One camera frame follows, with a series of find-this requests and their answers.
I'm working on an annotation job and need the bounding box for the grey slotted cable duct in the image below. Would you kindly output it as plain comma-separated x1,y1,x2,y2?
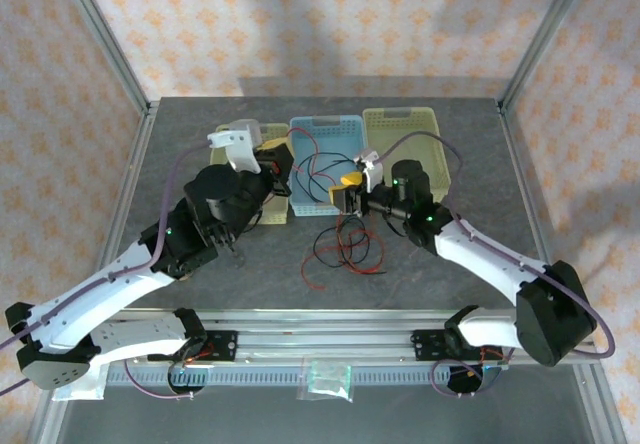
107,365,504,386

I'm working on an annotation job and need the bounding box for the black cable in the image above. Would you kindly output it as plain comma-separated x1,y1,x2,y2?
342,213,387,276
305,171,349,203
292,151,354,204
312,226,354,268

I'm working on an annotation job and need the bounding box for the clear plastic bag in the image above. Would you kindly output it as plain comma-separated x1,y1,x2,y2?
297,356,354,404

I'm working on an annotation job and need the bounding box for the aluminium frame post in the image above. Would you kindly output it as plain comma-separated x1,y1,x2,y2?
53,0,154,118
497,0,599,113

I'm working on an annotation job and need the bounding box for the yellow perforated plastic basket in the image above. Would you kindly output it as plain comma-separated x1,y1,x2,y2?
209,122,291,227
362,107,454,206

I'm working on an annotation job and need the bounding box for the red cable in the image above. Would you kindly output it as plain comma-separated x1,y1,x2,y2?
291,130,322,175

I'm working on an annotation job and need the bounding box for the pile of red black wires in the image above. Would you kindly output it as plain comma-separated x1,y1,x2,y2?
301,212,387,291

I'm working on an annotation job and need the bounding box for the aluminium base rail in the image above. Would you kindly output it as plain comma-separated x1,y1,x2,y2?
94,307,599,365

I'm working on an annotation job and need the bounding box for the white plastic bag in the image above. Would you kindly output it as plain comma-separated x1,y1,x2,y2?
52,363,109,403

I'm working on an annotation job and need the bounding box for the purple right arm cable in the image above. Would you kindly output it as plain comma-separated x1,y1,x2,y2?
377,132,617,399

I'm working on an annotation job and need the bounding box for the blue perforated plastic basket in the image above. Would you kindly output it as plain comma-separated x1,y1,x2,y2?
288,115,374,218

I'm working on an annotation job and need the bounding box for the aluminium side rail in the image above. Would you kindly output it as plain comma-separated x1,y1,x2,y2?
27,98,161,444
497,101,631,444

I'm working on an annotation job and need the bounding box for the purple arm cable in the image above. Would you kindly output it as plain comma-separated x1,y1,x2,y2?
0,143,216,401
377,132,617,399

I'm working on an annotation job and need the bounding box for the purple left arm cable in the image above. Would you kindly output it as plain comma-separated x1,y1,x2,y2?
0,143,216,401

